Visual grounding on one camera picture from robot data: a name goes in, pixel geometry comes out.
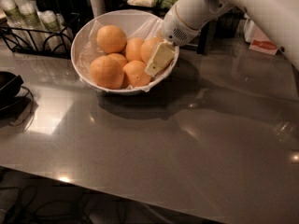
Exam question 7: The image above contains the black shelf rack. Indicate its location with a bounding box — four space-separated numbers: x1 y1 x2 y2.
121 0 214 54

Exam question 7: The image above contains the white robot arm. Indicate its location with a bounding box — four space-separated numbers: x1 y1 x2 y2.
161 0 299 69

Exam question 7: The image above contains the wrapped cup stack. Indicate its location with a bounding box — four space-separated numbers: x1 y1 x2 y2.
20 3 44 51
0 0 26 45
39 10 73 54

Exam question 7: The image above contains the white paper bowl liner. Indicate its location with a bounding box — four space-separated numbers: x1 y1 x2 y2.
76 16 174 93

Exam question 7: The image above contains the white cylinder container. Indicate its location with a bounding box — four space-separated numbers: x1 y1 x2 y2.
86 0 107 19

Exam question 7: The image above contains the black round object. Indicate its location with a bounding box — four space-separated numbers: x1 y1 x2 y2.
0 71 23 109

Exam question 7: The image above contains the wrapped cup stack left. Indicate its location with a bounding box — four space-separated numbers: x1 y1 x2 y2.
0 0 26 45

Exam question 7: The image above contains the wrapped cup stack middle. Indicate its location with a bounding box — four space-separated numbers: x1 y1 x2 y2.
20 3 44 51

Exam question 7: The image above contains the black wire cup rack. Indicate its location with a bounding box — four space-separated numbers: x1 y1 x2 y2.
0 13 79 59

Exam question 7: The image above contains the wrapped cup stack right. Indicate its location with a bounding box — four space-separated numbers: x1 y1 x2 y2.
39 10 73 54

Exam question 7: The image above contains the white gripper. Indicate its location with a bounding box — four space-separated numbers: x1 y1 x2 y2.
145 0 233 77

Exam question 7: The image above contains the white bowl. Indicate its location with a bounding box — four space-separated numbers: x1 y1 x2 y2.
70 9 180 96

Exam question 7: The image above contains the small orange in centre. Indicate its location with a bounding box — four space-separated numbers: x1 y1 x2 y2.
108 53 128 66

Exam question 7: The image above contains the red and white card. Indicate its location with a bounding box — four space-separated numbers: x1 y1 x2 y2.
249 28 278 55

